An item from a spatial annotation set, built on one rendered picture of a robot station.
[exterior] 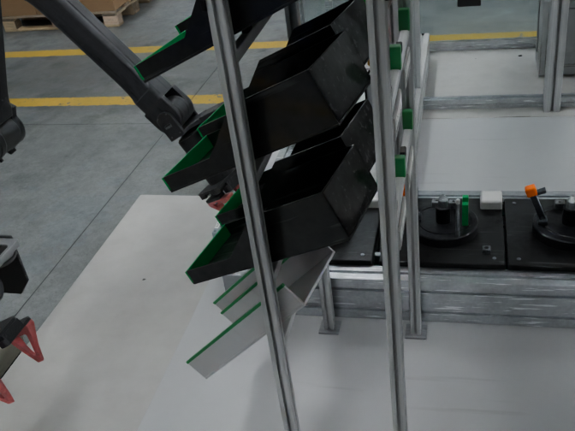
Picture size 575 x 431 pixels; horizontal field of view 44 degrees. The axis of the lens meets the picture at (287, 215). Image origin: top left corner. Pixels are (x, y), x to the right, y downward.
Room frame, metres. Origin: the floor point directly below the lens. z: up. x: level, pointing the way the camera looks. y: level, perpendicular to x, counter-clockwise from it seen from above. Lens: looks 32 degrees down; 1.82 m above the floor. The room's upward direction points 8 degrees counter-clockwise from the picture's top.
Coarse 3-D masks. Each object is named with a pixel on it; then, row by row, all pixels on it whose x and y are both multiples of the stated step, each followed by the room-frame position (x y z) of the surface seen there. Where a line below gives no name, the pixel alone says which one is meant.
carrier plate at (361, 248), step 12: (372, 216) 1.30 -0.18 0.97; (360, 228) 1.26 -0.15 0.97; (372, 228) 1.25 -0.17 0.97; (348, 240) 1.22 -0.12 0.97; (360, 240) 1.21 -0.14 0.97; (372, 240) 1.21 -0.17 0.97; (336, 252) 1.18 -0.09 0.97; (348, 252) 1.18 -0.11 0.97; (360, 252) 1.17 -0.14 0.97; (372, 252) 1.17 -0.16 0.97; (348, 264) 1.15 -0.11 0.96; (360, 264) 1.14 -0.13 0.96
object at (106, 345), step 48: (144, 240) 1.51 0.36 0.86; (192, 240) 1.47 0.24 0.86; (96, 288) 1.33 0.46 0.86; (144, 288) 1.31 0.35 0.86; (192, 288) 1.28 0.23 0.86; (48, 336) 1.19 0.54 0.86; (96, 336) 1.16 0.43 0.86; (144, 336) 1.14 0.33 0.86; (48, 384) 1.04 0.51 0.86; (96, 384) 1.02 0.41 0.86; (144, 384) 1.00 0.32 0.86
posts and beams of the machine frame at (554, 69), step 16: (560, 0) 1.89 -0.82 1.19; (560, 16) 1.88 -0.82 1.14; (560, 32) 1.87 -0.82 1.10; (560, 48) 1.87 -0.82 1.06; (560, 64) 1.87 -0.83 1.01; (544, 80) 1.92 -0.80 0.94; (560, 80) 1.87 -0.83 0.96; (544, 96) 1.89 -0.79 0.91; (560, 96) 1.87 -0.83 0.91; (544, 112) 1.88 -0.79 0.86
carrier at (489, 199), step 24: (480, 192) 1.30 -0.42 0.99; (432, 216) 1.23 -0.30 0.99; (456, 216) 1.15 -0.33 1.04; (480, 216) 1.24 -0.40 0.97; (432, 240) 1.15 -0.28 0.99; (456, 240) 1.14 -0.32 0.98; (480, 240) 1.15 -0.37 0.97; (432, 264) 1.10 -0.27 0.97; (456, 264) 1.09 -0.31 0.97; (480, 264) 1.08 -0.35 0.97; (504, 264) 1.07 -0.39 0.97
